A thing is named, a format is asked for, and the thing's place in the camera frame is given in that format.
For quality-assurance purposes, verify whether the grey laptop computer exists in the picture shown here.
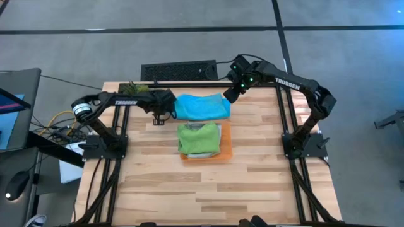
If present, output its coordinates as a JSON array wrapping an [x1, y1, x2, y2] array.
[[0, 67, 42, 154]]

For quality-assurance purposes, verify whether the dark grey side desk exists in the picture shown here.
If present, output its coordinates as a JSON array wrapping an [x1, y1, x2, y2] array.
[[0, 146, 41, 227]]

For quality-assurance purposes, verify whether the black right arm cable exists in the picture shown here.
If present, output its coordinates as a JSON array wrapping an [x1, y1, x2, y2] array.
[[204, 53, 266, 80]]

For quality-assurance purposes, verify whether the black cable bundle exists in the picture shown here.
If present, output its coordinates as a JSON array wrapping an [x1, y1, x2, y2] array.
[[30, 112, 95, 144]]

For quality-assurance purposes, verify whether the white paper sheet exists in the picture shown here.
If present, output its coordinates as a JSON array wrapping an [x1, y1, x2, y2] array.
[[58, 141, 85, 184]]

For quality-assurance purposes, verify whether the black computer mouse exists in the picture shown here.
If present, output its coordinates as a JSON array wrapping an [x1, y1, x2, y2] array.
[[4, 170, 31, 201]]

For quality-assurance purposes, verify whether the small potted green plant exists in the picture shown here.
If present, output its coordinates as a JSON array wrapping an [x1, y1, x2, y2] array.
[[119, 80, 150, 95]]

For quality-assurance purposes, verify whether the turquoise microfiber towel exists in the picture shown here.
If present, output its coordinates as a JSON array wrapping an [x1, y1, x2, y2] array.
[[172, 92, 232, 121]]

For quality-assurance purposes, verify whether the green microfiber towel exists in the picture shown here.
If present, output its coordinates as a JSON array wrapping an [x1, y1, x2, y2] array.
[[176, 122, 222, 155]]

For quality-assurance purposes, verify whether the person's shoe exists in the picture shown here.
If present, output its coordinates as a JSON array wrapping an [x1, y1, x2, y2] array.
[[24, 214, 47, 227]]

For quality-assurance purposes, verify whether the black aluminium table frame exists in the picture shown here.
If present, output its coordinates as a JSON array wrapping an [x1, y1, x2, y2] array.
[[68, 80, 345, 227]]

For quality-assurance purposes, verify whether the grey waffle microfiber towel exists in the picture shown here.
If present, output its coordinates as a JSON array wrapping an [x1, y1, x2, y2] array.
[[185, 121, 223, 158]]

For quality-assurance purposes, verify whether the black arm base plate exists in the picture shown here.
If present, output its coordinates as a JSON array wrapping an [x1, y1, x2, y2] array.
[[82, 134, 129, 160], [282, 132, 329, 158]]

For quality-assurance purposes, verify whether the black metal stand foot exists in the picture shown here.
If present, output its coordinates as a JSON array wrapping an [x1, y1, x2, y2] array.
[[374, 109, 404, 130]]

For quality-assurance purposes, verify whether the yellow cable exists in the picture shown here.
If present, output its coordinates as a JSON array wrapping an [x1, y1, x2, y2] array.
[[39, 109, 78, 136]]

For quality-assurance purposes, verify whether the orange translucent plastic basket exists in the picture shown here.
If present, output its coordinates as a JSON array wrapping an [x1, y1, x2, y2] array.
[[179, 122, 234, 163]]

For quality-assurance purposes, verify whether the thin black floor cable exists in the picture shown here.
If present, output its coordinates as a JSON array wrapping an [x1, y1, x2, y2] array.
[[40, 74, 104, 91]]

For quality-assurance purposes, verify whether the black desk support beam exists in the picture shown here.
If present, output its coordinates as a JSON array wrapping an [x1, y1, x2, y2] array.
[[27, 131, 85, 168]]

